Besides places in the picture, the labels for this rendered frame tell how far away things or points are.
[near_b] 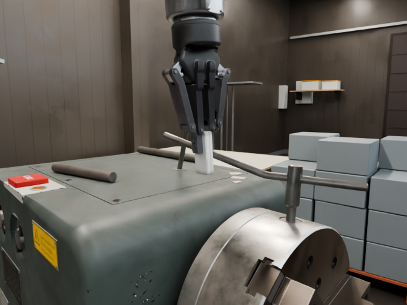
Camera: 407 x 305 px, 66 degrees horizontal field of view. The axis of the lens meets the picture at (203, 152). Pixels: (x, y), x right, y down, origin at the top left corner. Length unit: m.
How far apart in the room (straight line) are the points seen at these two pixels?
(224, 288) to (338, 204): 2.35
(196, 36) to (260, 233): 0.30
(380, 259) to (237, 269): 2.41
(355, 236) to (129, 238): 2.45
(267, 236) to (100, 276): 0.23
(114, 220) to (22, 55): 3.67
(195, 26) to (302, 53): 9.50
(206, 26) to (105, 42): 4.21
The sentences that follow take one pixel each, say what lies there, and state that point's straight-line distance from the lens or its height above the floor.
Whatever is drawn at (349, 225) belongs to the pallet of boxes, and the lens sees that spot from 2.77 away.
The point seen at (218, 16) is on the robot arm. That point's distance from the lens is 0.51.
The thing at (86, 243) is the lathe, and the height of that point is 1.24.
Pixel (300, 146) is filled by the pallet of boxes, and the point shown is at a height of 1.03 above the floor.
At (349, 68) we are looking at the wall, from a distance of 9.54.
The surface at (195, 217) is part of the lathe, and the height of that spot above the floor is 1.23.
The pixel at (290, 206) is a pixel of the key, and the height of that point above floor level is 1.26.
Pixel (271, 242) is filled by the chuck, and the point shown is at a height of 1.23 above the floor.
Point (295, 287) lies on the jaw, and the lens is 0.43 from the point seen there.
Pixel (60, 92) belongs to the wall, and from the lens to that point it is 4.21.
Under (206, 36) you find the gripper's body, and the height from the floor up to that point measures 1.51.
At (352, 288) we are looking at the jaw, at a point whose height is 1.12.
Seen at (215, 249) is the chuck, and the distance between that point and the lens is 0.47.
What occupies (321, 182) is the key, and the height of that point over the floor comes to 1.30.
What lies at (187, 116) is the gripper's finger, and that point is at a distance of 0.47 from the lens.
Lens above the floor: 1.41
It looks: 8 degrees down
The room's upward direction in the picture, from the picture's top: straight up
